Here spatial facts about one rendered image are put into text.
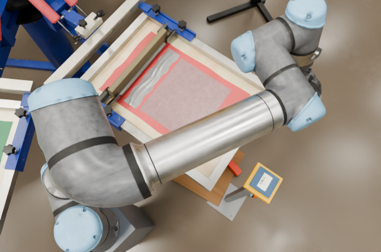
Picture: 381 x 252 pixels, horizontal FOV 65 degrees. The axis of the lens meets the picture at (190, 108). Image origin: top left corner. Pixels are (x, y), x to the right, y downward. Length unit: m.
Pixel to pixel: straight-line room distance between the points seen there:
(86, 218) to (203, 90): 0.84
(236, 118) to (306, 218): 2.00
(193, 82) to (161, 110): 0.21
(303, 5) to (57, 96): 0.47
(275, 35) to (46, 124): 0.44
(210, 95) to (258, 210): 1.16
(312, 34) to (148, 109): 0.94
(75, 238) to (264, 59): 0.64
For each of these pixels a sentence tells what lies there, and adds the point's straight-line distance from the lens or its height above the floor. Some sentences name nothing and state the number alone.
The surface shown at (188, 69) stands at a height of 0.96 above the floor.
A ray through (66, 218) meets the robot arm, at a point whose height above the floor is 1.43.
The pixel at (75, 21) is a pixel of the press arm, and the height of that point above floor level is 1.04.
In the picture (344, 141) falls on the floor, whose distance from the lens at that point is 2.73.
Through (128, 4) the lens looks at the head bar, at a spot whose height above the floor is 1.04.
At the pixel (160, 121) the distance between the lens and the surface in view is 1.39.
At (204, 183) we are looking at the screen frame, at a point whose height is 0.99.
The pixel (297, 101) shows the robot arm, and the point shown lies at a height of 1.79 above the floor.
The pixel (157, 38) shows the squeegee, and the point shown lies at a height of 1.06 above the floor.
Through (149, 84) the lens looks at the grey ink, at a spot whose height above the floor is 0.96.
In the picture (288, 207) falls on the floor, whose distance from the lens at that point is 2.43.
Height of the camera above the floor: 2.28
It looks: 69 degrees down
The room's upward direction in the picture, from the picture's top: 9 degrees clockwise
